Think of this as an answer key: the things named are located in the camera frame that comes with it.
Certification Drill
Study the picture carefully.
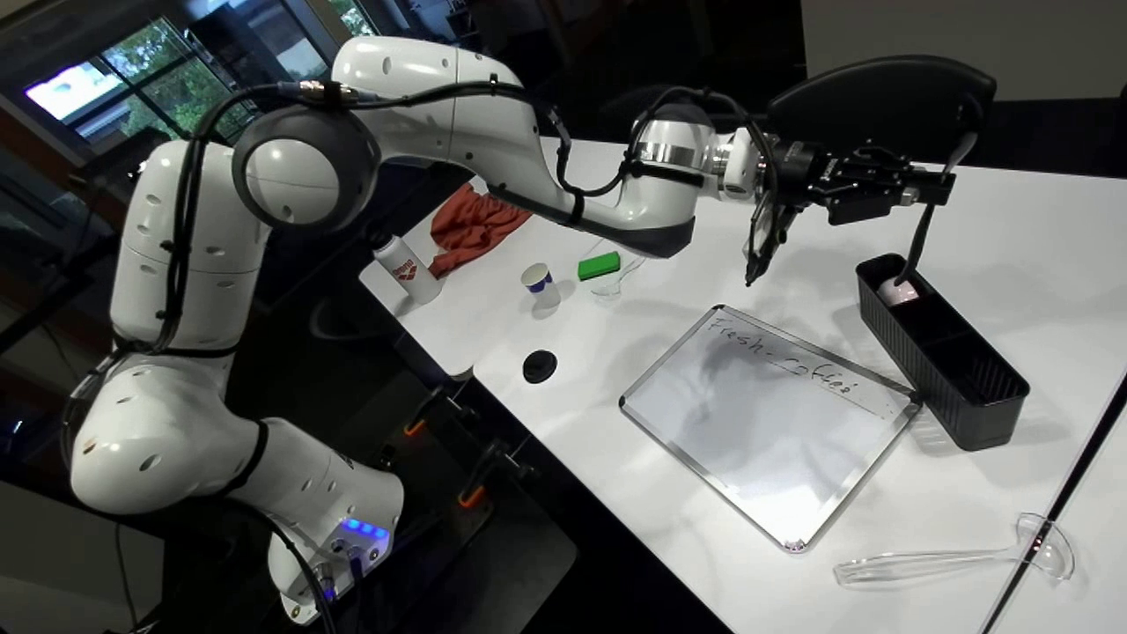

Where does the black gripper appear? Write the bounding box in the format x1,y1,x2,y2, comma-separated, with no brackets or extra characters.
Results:
799,143,958,229

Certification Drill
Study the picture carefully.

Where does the black plastic spoon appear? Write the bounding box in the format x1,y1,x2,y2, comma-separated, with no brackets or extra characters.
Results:
899,127,982,292

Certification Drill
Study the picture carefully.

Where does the black mesh cutlery stand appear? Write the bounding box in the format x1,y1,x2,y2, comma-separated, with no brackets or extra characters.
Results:
852,252,1036,455

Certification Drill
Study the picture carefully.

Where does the clear plastic spoon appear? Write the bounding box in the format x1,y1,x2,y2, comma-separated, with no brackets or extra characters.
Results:
832,507,1081,593

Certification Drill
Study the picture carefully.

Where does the silver metal tray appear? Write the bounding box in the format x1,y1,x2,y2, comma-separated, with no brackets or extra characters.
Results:
616,302,927,555

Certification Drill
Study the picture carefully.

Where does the black round disc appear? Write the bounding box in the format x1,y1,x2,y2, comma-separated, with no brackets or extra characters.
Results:
518,347,560,387

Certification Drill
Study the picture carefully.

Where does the red cloth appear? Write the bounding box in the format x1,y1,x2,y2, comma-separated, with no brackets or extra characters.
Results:
423,184,535,282

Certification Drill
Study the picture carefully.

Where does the white bottle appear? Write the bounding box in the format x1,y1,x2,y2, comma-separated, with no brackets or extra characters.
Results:
371,233,425,312

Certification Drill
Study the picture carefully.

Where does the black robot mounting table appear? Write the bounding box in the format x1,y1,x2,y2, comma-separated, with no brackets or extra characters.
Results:
151,268,733,634

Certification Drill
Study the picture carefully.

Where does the lit monitor screen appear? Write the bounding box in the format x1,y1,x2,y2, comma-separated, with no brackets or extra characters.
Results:
25,60,132,124

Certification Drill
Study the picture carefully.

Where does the orange handled clamp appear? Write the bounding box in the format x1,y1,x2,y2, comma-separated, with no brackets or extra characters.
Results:
400,367,481,446
455,436,531,516

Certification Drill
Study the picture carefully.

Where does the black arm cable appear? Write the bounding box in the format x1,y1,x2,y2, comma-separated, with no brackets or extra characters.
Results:
155,73,661,349

